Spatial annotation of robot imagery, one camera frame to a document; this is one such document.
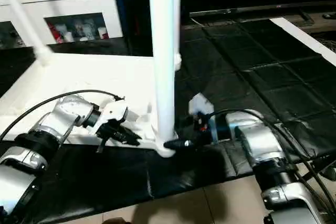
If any black work mat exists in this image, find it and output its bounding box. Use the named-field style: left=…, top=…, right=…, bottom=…
left=0, top=19, right=336, bottom=222

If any crumpled black plastic sheet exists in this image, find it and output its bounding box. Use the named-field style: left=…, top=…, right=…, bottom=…
left=176, top=19, right=336, bottom=183

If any dark low furniture silver edge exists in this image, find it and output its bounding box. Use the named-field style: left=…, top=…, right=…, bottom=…
left=189, top=2, right=336, bottom=24

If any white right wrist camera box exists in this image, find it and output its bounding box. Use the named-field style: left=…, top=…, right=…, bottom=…
left=188, top=93, right=215, bottom=117

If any white plastic table top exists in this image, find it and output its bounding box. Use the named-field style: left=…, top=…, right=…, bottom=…
left=0, top=51, right=182, bottom=157

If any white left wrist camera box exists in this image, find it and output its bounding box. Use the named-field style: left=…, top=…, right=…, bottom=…
left=100, top=100, right=129, bottom=130

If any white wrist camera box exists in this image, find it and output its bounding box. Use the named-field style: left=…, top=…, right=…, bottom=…
left=100, top=100, right=129, bottom=130
left=188, top=93, right=215, bottom=117

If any white cabinet with glass doors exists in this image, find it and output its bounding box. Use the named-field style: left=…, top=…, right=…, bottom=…
left=0, top=0, right=124, bottom=46

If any black bar with white label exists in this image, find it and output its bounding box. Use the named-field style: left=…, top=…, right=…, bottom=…
left=314, top=158, right=336, bottom=182

